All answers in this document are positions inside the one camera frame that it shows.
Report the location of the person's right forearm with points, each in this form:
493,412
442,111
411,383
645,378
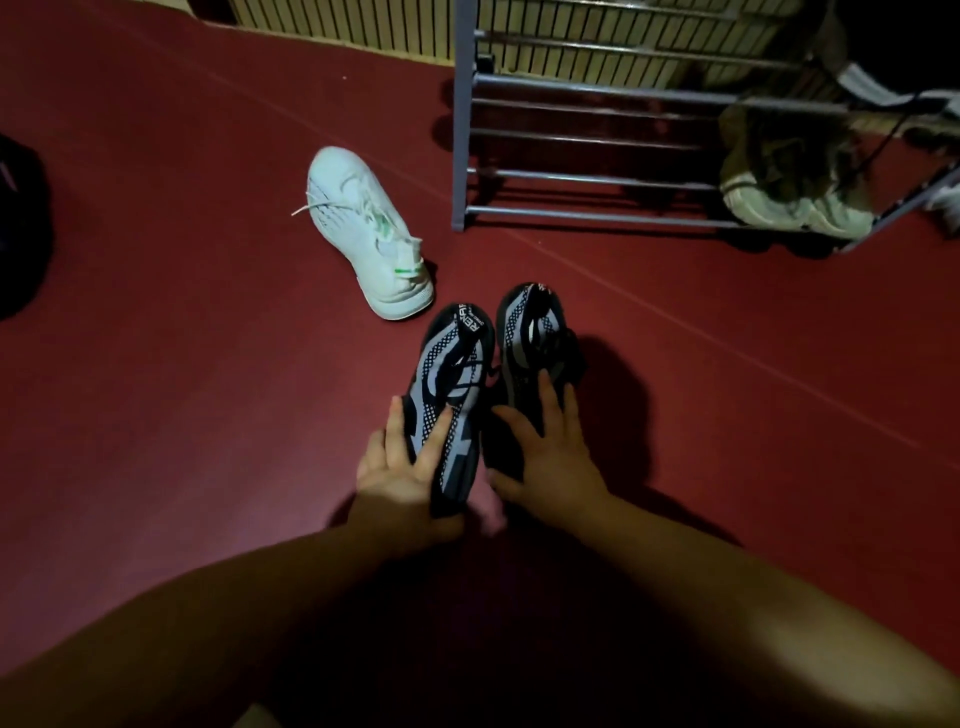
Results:
757,622

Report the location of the black bag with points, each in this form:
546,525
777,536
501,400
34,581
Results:
21,225

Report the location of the olive white sneaker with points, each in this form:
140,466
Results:
844,214
761,195

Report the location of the person's right hand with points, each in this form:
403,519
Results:
555,472

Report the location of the person's left middle finger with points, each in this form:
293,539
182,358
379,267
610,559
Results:
395,431

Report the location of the white mesh sneaker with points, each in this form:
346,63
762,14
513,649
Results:
360,225

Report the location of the person's right thumb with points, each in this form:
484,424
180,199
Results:
504,484

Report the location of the grey metal shoe rack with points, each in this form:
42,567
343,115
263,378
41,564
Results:
463,112

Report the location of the person's left forearm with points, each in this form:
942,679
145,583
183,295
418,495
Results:
202,630

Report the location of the person's right middle finger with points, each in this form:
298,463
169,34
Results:
550,403

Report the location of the person's left hand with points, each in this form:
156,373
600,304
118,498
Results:
390,499

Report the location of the black grey patterned sneaker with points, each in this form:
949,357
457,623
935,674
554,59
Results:
454,360
532,330

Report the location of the grey white shoe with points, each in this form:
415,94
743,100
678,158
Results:
870,84

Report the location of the cream ribbed panel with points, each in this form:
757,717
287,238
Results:
360,22

